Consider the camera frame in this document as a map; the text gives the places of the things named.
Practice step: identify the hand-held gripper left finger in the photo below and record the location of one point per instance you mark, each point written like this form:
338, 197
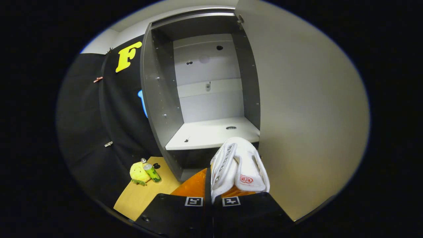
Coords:
178, 215

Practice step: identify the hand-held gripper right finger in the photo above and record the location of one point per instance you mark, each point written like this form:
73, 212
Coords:
251, 215

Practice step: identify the white shoe with red logo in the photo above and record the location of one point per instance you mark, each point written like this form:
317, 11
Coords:
244, 158

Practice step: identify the grey shoe cabinet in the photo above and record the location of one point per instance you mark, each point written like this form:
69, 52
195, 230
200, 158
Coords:
211, 105

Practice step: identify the beige shoe cabinet door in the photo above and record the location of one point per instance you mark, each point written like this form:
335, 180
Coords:
314, 115

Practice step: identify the green bottle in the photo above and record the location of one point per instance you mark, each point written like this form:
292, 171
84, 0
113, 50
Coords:
152, 173

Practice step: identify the small black object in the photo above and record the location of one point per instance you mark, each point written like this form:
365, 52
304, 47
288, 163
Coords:
156, 165

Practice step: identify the yellow plush toy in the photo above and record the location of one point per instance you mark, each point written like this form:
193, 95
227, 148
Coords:
137, 172

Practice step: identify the silver clip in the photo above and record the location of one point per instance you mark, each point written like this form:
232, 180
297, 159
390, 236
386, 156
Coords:
108, 143

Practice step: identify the black backdrop cloth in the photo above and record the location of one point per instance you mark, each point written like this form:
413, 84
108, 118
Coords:
86, 125

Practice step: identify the red clip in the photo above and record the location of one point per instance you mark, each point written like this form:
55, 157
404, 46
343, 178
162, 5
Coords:
97, 79

